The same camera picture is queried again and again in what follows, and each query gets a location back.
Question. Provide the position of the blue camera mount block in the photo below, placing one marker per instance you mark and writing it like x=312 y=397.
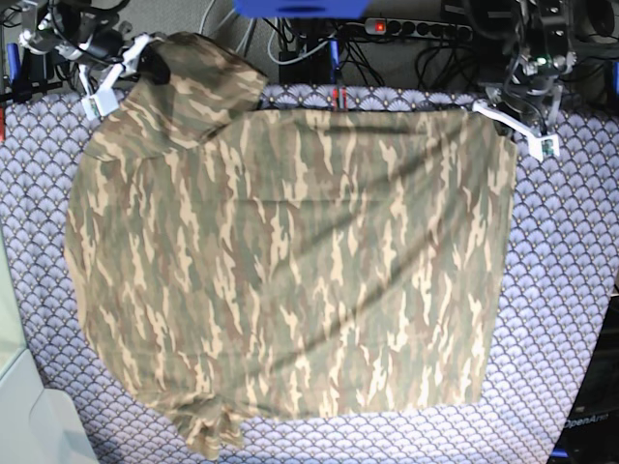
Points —
x=301 y=8

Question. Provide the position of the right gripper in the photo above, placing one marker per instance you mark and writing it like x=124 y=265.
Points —
x=104 y=44

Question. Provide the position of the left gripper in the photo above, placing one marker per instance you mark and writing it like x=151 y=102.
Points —
x=529 y=90

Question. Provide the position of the white plastic bin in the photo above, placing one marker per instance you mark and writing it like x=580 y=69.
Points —
x=38 y=424

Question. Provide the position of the black OpenArm box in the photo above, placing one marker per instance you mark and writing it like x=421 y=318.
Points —
x=590 y=434

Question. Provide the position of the fan-patterned purple tablecloth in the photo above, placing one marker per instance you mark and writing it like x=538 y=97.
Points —
x=561 y=263

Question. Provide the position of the red black table clamp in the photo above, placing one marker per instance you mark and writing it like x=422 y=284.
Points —
x=339 y=98

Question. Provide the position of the camouflage T-shirt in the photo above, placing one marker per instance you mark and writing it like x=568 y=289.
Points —
x=230 y=262

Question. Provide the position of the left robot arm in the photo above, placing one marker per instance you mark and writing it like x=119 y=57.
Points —
x=534 y=37

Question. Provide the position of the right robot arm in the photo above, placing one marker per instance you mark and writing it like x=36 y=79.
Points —
x=48 y=26

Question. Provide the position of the blue clamp handle right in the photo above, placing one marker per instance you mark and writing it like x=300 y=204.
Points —
x=611 y=80

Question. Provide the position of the blue clamp handle left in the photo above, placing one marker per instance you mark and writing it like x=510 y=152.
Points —
x=14 y=63

